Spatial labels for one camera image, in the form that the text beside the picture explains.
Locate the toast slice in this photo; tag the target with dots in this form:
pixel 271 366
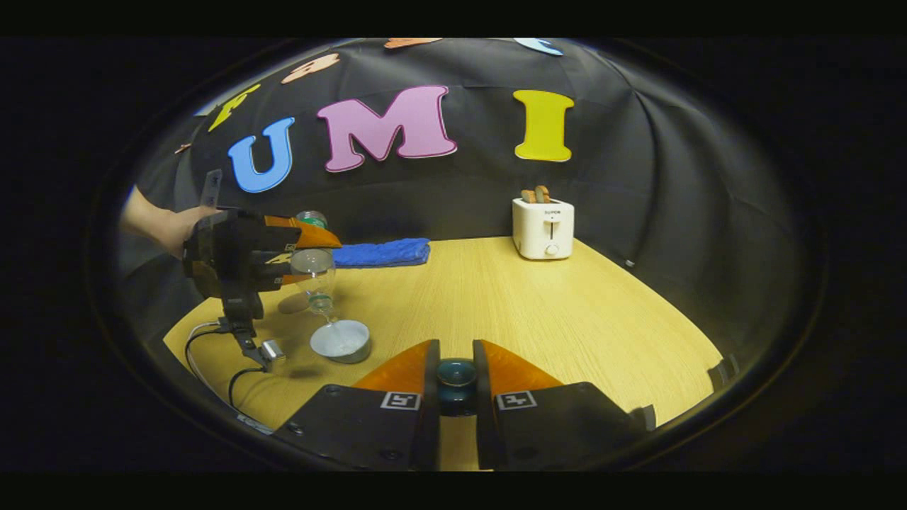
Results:
pixel 543 194
pixel 528 196

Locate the black backdrop cloth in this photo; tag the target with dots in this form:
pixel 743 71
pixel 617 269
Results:
pixel 638 177

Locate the small silver connector box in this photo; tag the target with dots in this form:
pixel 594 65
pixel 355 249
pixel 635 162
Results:
pixel 272 354

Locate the blue folded towel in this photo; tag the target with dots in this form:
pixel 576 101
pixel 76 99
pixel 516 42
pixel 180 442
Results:
pixel 386 253

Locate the clear plastic water bottle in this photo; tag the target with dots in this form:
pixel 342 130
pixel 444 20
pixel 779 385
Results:
pixel 315 273

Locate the ceramic teacup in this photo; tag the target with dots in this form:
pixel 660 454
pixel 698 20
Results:
pixel 340 341

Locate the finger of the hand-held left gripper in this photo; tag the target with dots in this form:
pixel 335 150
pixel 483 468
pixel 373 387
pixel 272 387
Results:
pixel 280 273
pixel 305 236

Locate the white toaster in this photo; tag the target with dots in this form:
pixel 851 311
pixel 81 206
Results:
pixel 542 230

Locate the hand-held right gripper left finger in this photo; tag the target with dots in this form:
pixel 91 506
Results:
pixel 429 397

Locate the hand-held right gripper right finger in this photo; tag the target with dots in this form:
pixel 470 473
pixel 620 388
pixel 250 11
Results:
pixel 483 397

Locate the teal teacup lid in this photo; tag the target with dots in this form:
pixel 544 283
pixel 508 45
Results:
pixel 456 386

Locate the round brown coaster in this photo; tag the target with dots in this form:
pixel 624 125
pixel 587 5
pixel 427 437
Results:
pixel 289 304

